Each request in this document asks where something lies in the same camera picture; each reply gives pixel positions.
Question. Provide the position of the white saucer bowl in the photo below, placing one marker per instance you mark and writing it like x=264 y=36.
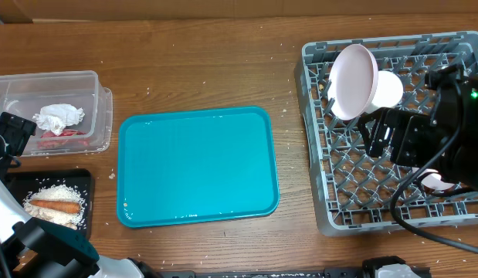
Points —
x=388 y=93

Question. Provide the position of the black waste bin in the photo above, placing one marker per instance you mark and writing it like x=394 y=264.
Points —
x=20 y=184

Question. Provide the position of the small white plate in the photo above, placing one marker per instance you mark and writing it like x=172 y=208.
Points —
x=430 y=180

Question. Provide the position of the clear plastic bin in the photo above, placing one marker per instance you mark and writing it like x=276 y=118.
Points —
x=25 y=94

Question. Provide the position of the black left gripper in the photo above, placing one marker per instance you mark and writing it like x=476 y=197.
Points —
x=16 y=130

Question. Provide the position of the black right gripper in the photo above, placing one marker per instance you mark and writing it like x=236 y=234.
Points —
x=405 y=131

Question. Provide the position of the rice and peanut scraps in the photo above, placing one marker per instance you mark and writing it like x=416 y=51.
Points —
x=60 y=192

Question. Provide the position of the white tissue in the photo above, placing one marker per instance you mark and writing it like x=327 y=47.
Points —
x=57 y=117

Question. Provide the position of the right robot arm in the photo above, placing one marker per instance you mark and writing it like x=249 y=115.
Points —
x=445 y=141

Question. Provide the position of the red foil snack wrapper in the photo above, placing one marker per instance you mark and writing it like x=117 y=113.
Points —
x=50 y=140

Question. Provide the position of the orange carrot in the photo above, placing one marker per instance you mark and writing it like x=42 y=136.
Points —
x=60 y=206

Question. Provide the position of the large white plate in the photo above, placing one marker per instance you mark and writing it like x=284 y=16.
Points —
x=353 y=77

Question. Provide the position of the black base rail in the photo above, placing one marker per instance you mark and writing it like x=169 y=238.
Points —
x=336 y=272

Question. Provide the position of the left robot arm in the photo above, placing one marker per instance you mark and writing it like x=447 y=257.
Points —
x=31 y=247

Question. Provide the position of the grey dishwasher rack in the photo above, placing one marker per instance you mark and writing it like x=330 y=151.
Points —
x=351 y=190

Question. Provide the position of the teal plastic tray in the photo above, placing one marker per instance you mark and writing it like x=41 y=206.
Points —
x=196 y=166

